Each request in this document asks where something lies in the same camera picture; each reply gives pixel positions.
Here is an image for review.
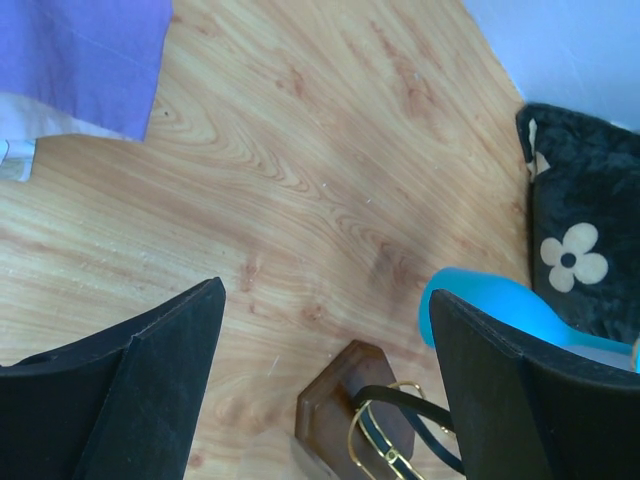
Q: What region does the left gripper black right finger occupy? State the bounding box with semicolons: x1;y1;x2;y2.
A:
429;290;639;479

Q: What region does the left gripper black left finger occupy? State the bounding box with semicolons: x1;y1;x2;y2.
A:
1;278;226;479

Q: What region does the gold wire wine glass rack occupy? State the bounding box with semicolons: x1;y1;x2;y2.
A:
295;340;464;479

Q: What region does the purple cloth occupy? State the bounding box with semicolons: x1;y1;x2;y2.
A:
0;0;175;184

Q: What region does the back cyan wine glass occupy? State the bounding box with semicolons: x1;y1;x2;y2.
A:
418;267;639;373

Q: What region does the black floral plush pillow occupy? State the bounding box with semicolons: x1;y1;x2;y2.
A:
516;103;639;344

